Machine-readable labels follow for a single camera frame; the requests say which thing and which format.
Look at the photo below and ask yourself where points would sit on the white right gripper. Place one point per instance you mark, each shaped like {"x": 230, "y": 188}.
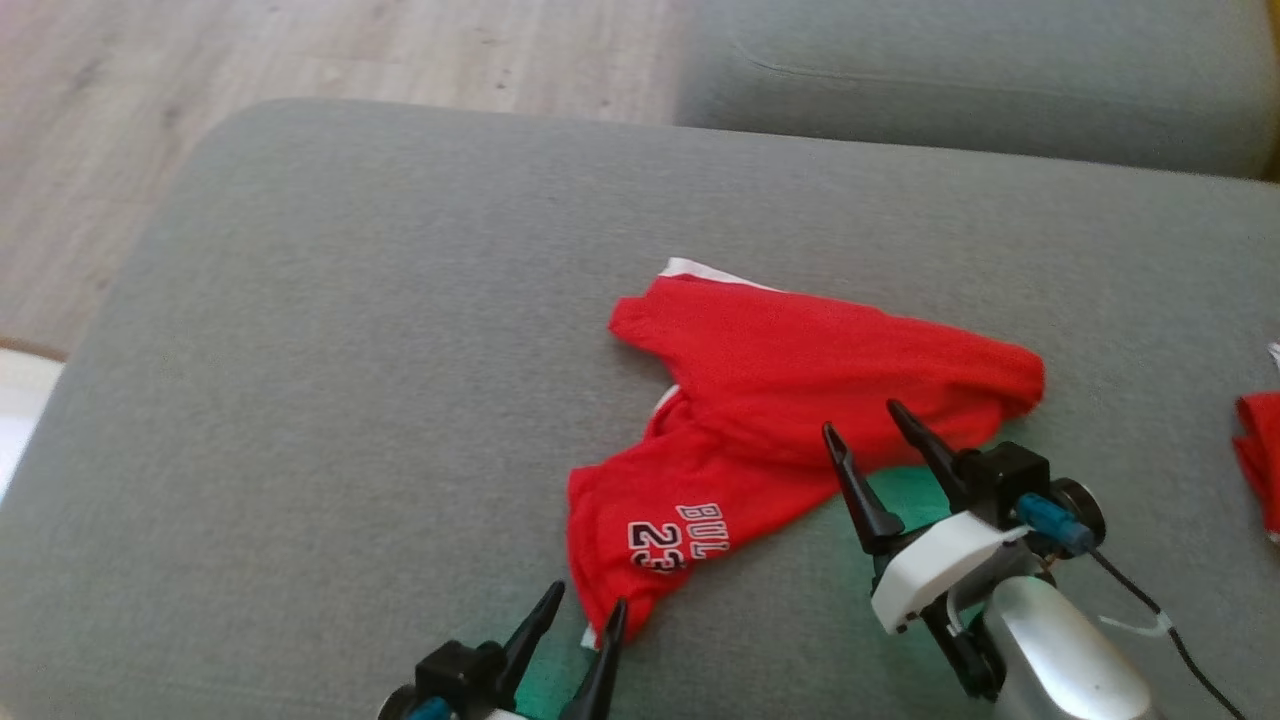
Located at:
{"x": 930, "y": 565}

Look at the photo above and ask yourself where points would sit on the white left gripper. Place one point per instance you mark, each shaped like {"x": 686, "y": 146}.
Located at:
{"x": 508, "y": 715}

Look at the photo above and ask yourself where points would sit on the red basketball shorts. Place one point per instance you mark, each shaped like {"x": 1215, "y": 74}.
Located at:
{"x": 800, "y": 360}

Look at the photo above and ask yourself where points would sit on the red white basketball jersey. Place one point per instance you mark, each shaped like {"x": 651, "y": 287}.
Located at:
{"x": 1262, "y": 450}

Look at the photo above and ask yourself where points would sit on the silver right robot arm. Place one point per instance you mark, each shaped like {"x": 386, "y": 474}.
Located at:
{"x": 1060, "y": 650}

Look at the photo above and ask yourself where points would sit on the large grey sofa seat cushion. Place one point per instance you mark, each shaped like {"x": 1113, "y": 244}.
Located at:
{"x": 350, "y": 400}

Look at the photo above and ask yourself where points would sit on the white floor mat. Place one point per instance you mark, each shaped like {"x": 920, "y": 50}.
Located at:
{"x": 25, "y": 420}

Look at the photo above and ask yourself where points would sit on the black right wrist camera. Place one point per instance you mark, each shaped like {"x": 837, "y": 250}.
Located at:
{"x": 1010, "y": 475}

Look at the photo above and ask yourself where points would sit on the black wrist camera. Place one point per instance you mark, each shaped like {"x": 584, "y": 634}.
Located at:
{"x": 455, "y": 670}
{"x": 1010, "y": 475}

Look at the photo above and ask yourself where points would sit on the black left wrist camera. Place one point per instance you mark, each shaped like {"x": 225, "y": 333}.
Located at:
{"x": 455, "y": 670}

